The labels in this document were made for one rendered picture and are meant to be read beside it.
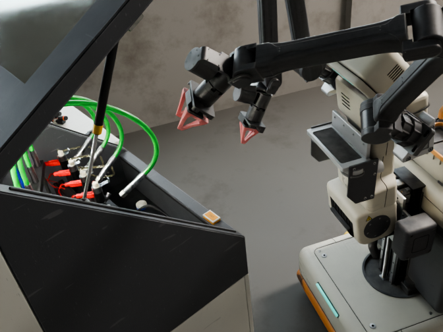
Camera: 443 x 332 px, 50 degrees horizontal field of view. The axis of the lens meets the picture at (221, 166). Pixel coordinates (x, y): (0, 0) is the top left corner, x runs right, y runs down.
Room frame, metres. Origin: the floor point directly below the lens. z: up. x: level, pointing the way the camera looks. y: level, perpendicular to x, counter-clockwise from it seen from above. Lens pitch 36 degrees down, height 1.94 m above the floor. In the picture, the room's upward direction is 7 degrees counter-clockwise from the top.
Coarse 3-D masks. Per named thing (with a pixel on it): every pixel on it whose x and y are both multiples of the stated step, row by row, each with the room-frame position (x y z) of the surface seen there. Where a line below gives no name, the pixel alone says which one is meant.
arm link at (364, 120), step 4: (372, 108) 1.07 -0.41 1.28; (364, 112) 1.08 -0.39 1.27; (368, 112) 1.07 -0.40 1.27; (372, 112) 1.06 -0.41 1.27; (364, 116) 1.07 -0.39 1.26; (368, 116) 1.06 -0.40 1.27; (372, 116) 1.05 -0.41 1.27; (400, 116) 1.07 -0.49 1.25; (364, 120) 1.06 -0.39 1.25; (368, 120) 1.05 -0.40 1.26; (372, 120) 1.04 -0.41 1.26; (400, 120) 1.06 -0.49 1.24; (364, 124) 1.05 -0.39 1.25; (368, 124) 1.04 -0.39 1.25; (372, 124) 1.03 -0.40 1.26; (396, 124) 1.04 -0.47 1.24; (400, 124) 1.04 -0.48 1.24; (364, 128) 1.04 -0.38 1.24; (396, 128) 1.03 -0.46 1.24; (400, 128) 1.03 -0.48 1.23; (392, 132) 1.04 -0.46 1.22; (396, 132) 1.03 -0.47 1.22; (400, 132) 1.03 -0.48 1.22
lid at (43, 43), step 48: (0, 0) 1.19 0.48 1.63; (48, 0) 1.05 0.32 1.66; (96, 0) 0.90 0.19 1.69; (144, 0) 0.86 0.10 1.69; (0, 48) 1.00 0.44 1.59; (48, 48) 0.89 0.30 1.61; (96, 48) 0.80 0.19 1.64; (0, 96) 0.81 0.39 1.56; (48, 96) 0.73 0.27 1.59; (0, 144) 0.69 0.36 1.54
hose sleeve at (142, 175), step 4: (140, 176) 1.07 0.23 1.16; (144, 176) 1.07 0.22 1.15; (136, 180) 1.06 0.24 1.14; (140, 180) 1.07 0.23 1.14; (128, 184) 1.07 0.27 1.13; (132, 184) 1.06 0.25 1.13; (136, 184) 1.06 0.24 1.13; (124, 188) 1.06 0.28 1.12; (128, 188) 1.06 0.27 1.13; (132, 188) 1.06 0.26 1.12; (128, 192) 1.06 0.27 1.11
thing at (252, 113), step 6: (252, 108) 1.41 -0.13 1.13; (246, 114) 1.44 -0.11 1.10; (252, 114) 1.41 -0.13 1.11; (258, 114) 1.40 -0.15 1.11; (246, 120) 1.41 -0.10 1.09; (252, 120) 1.40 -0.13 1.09; (258, 120) 1.40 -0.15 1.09; (252, 126) 1.37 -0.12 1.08; (258, 126) 1.38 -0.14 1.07; (264, 126) 1.39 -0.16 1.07
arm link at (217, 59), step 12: (204, 48) 1.01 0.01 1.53; (192, 60) 1.01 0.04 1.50; (204, 60) 0.99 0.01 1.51; (216, 60) 1.00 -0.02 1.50; (228, 60) 1.02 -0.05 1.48; (192, 72) 1.00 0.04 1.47; (204, 72) 1.00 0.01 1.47; (216, 72) 1.00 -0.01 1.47; (228, 72) 1.00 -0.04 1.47; (240, 84) 0.97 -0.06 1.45
